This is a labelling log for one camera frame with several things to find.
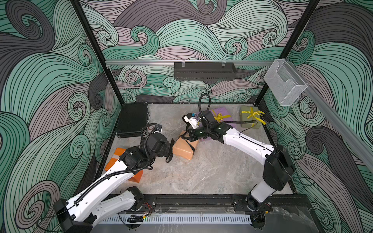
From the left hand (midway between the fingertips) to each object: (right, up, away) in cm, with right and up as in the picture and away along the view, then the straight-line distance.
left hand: (158, 140), depth 73 cm
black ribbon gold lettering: (+17, -5, +9) cm, 20 cm away
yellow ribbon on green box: (+65, +14, +31) cm, 73 cm away
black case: (-26, +12, +37) cm, 47 cm away
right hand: (+11, +1, +5) cm, 12 cm away
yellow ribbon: (+37, +12, +21) cm, 44 cm away
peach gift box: (+12, -6, +10) cm, 17 cm away
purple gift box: (+40, +16, +25) cm, 50 cm away
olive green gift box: (+63, +15, +34) cm, 73 cm away
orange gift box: (-12, -19, +1) cm, 23 cm away
